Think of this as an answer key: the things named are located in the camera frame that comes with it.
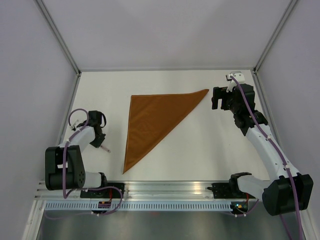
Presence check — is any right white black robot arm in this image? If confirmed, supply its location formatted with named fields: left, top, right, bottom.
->
left=211, top=83, right=314, bottom=216

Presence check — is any right aluminium frame post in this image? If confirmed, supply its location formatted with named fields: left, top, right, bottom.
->
left=252, top=0, right=300, bottom=75

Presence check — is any left aluminium frame post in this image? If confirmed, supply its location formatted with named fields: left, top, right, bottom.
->
left=34, top=0, right=81, bottom=76

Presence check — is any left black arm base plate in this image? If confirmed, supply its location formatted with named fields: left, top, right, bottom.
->
left=80, top=182, right=125, bottom=199

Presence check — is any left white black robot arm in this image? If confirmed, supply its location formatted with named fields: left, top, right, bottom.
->
left=44, top=108, right=109, bottom=198

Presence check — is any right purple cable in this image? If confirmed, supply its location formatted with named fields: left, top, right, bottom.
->
left=229, top=75, right=302, bottom=240

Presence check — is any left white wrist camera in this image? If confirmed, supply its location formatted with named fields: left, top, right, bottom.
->
left=70, top=120, right=85, bottom=131

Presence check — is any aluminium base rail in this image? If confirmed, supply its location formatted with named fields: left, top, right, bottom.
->
left=34, top=180, right=261, bottom=200

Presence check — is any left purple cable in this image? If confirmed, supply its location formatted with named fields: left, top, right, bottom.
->
left=61, top=108, right=90, bottom=200

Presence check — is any aluminium frame post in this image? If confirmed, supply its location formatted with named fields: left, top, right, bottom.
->
left=252, top=0, right=300, bottom=75
left=34, top=0, right=81, bottom=76

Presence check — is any white slotted cable duct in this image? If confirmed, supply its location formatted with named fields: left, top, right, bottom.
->
left=45, top=200, right=232, bottom=212

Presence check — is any white plastic knife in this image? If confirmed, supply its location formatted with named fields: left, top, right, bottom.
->
left=100, top=145, right=111, bottom=153

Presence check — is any orange-brown cloth napkin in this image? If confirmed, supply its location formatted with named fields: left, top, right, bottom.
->
left=123, top=89, right=209, bottom=173

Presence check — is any purple cable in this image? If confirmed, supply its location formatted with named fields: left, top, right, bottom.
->
left=61, top=108, right=90, bottom=200
left=229, top=75, right=302, bottom=240

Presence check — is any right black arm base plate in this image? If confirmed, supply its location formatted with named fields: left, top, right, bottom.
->
left=211, top=182, right=238, bottom=199

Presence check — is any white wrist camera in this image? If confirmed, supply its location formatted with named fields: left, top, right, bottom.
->
left=70, top=120, right=85, bottom=131
left=226, top=71, right=245, bottom=93

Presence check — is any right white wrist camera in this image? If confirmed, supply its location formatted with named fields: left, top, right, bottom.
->
left=226, top=71, right=245, bottom=93

